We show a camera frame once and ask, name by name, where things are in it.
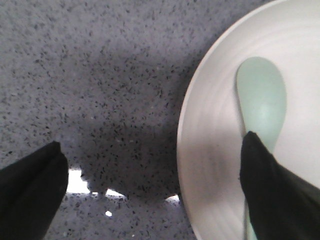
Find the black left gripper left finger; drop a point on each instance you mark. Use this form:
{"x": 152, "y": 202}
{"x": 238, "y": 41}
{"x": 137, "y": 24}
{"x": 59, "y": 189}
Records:
{"x": 31, "y": 191}

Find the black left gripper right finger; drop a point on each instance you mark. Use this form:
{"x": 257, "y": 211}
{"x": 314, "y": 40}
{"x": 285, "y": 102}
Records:
{"x": 282, "y": 205}

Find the white round plate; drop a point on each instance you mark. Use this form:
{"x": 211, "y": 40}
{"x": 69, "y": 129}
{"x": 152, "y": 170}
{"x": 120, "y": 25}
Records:
{"x": 210, "y": 129}

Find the pale green plastic spoon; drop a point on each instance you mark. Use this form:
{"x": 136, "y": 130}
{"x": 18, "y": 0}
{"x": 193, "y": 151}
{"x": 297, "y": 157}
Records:
{"x": 262, "y": 99}

